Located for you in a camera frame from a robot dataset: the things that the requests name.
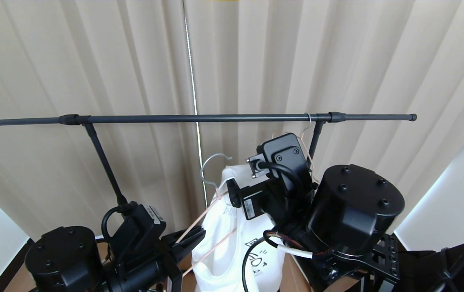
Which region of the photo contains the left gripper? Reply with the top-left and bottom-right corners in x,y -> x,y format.
106,243 -> 184,292

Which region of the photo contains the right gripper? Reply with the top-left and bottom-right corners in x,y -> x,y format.
227,178 -> 289,228

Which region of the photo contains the white printed T-shirt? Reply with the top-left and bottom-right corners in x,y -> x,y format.
191,164 -> 286,292

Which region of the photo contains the pink clothes hanger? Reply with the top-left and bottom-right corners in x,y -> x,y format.
272,113 -> 320,185
174,153 -> 238,278

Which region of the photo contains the black clothes rack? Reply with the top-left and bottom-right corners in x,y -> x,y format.
0,112 -> 417,207

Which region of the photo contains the beige curtain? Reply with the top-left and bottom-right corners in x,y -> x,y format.
0,0 -> 464,244

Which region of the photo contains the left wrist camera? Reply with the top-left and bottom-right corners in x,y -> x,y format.
108,202 -> 167,264

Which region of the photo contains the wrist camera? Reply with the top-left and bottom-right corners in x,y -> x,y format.
108,202 -> 167,264
246,133 -> 314,193

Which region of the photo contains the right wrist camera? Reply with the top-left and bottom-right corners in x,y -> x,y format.
246,133 -> 314,193

